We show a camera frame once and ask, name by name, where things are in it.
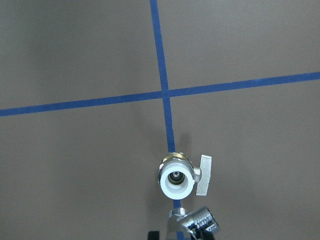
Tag chrome threaded pipe fitting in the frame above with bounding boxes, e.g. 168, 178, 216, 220
165, 206, 220, 240

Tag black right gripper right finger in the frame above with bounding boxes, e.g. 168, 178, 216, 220
199, 227, 220, 240

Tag white brass PPR ball valve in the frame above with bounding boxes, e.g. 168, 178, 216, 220
158, 152, 213, 200

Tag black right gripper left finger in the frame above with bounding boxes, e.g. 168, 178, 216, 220
147, 231, 160, 240

